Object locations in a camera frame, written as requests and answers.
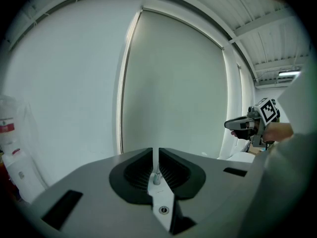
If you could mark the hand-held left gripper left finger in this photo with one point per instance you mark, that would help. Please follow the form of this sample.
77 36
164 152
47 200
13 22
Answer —
99 195

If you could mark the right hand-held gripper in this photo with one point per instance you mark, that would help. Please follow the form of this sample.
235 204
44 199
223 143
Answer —
268 111

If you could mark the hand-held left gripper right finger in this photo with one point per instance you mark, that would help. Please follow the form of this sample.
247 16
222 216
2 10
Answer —
218 182

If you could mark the person's right forearm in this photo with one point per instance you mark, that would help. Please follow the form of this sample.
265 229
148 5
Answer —
278 131

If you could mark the person's right hand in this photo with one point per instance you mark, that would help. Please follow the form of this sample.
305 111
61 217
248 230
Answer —
244 134

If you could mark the white ceramic toilet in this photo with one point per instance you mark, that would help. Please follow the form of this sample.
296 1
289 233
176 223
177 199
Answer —
237 156

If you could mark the narrow pale window blind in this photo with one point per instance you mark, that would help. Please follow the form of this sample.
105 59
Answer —
241 90

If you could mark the chrome faucet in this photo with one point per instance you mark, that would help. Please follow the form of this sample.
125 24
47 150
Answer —
156 180

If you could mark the long ceiling light tube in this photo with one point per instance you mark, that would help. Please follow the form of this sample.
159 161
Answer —
289 73

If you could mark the person's pale shirt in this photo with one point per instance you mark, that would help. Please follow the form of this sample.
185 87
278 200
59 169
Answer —
292 182

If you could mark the large pale window blind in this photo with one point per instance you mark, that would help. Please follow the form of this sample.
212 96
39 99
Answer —
173 83

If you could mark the white water dispenser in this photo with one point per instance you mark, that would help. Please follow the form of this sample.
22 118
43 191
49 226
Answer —
22 177

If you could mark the white window frame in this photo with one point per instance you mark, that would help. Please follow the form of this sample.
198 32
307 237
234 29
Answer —
121 95

